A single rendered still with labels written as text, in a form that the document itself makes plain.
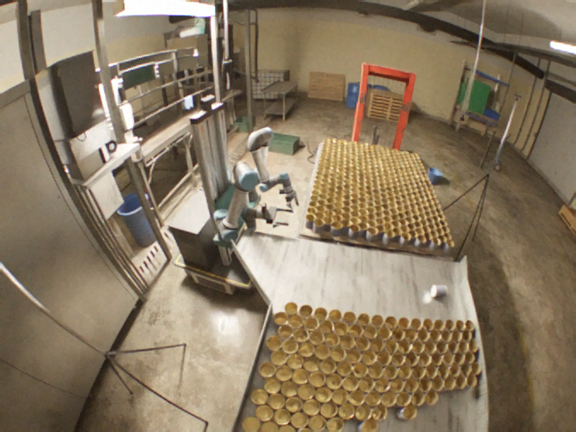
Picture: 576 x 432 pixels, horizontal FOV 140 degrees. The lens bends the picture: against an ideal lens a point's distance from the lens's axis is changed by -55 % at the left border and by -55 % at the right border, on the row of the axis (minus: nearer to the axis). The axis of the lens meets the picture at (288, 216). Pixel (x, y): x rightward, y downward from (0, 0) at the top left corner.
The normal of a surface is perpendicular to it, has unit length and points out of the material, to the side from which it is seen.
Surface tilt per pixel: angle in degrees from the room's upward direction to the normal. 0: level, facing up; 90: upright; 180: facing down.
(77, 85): 90
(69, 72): 90
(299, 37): 90
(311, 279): 0
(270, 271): 0
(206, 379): 0
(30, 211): 90
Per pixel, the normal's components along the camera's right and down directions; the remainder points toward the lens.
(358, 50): -0.22, 0.64
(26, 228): 0.98, 0.15
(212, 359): 0.02, -0.75
